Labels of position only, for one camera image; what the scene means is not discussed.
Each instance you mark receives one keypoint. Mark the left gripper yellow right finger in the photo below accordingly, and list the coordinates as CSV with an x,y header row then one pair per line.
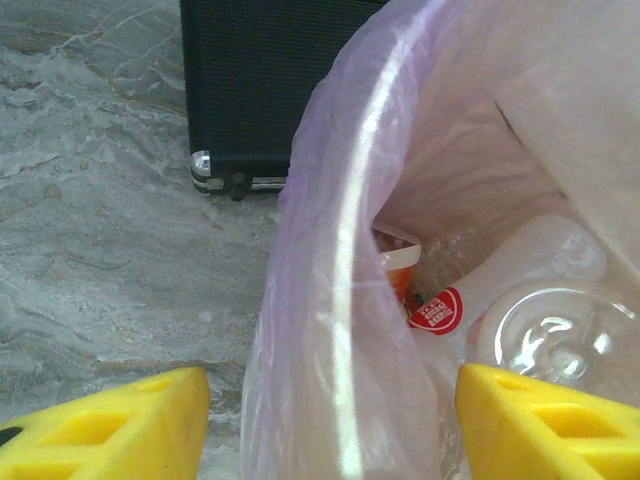
x,y
550,435

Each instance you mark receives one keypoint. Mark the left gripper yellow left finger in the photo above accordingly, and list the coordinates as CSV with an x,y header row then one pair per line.
x,y
100,440

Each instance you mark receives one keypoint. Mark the plain clear plastic bottle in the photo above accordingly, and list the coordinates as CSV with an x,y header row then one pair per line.
x,y
555,325

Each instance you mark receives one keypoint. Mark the clear bottle red white label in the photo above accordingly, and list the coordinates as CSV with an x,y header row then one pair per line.
x,y
435,312

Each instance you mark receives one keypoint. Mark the rectangular clear bottle white label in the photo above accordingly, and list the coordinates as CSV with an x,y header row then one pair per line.
x,y
540,250

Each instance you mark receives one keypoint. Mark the pink translucent bin liner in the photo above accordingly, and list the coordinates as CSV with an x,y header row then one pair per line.
x,y
350,250

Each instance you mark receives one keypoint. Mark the cream ribbed plastic bin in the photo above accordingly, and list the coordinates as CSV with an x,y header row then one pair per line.
x,y
590,100

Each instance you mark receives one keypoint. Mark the black hard case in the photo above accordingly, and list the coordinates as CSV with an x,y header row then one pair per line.
x,y
250,75

